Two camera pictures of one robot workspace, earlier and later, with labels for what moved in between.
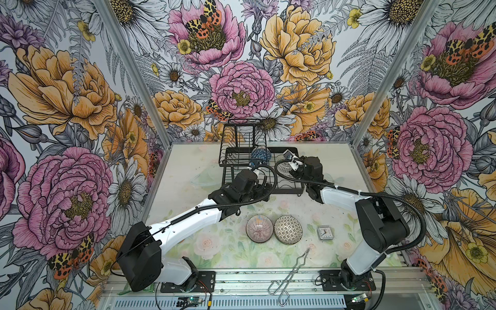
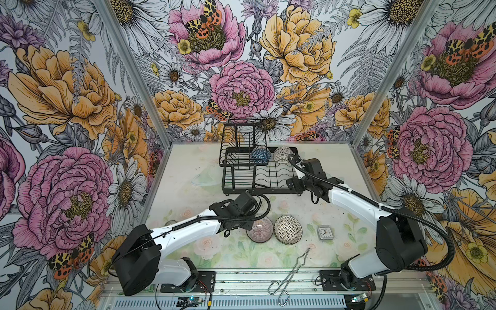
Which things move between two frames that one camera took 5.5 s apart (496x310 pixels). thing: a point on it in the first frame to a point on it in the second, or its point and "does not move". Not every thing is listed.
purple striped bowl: x=259 y=228 does not move
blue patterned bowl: x=261 y=155 does not move
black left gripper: x=259 y=188 to x=247 y=226
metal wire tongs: x=283 y=283 does not move
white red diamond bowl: x=283 y=168 to x=281 y=154
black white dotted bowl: x=288 y=230 does not move
